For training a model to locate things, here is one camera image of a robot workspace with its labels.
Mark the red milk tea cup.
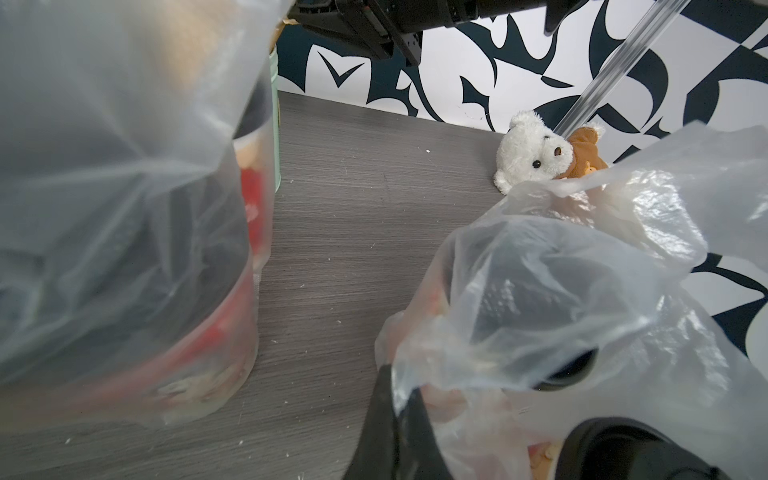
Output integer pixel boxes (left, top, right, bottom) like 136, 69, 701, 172
1, 266, 261, 433
233, 117, 275, 271
418, 235, 609, 391

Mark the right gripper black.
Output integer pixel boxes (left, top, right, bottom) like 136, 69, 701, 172
287, 0, 584, 66

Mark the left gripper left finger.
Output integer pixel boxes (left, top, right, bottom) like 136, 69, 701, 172
343, 365, 398, 480

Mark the cream milk tea cup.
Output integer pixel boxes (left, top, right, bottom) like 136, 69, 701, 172
554, 417, 729, 480

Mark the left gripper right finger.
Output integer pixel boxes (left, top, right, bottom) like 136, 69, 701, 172
398, 388, 453, 480

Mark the white teddy bear brown hoodie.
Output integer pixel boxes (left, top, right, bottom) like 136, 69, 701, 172
493, 111, 608, 195

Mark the clear plastic bag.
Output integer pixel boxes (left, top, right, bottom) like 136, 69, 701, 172
0, 0, 289, 433
376, 123, 767, 479

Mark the green cup holder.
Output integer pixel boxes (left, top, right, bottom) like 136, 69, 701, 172
269, 47, 282, 191

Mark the red milk tea cup back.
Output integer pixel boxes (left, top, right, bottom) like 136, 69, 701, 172
418, 235, 609, 391

